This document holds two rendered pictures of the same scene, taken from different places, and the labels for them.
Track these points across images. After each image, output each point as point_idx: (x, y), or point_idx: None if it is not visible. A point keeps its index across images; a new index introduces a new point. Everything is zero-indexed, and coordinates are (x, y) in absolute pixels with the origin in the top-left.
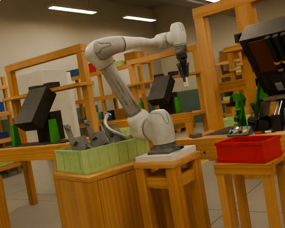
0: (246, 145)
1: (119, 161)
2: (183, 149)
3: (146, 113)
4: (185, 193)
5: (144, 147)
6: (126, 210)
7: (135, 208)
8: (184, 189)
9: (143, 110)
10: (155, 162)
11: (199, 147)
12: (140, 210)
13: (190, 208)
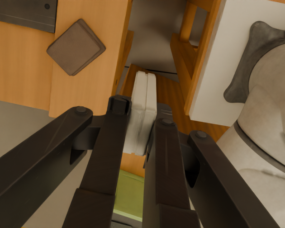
0: None
1: None
2: None
3: None
4: (124, 59)
5: (120, 186)
6: (216, 133)
7: (198, 125)
8: (123, 61)
9: None
10: None
11: (127, 17)
12: (188, 118)
13: (128, 46)
